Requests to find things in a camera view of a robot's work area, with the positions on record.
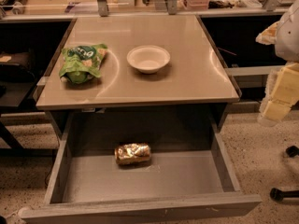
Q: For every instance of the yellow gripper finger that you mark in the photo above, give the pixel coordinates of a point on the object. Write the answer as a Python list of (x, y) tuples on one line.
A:
[(269, 35), (281, 94)]

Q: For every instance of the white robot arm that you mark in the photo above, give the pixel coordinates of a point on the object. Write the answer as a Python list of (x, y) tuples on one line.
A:
[(287, 43)]

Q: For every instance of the open grey drawer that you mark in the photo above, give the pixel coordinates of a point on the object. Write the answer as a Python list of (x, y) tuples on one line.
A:
[(188, 176)]

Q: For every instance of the grey counter cabinet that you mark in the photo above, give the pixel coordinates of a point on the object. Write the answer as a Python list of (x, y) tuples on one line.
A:
[(194, 74)]

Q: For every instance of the black chair base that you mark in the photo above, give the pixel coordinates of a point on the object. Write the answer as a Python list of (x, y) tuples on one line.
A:
[(285, 190)]

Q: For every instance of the white paper bowl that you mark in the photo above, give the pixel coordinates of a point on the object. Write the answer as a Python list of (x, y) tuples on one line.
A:
[(148, 59)]

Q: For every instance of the green chip bag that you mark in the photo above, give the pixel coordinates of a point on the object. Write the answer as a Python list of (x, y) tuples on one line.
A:
[(82, 63)]

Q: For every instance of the dark side table left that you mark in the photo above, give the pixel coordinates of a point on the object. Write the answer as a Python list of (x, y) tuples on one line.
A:
[(17, 81)]

